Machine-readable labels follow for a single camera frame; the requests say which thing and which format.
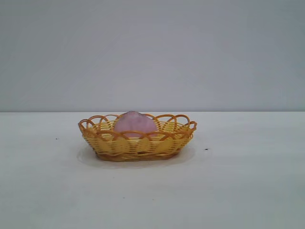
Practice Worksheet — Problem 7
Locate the pink peach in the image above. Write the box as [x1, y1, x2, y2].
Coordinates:
[113, 110, 158, 139]

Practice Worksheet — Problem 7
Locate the yellow woven wicker basket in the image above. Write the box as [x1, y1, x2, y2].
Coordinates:
[78, 114, 198, 162]

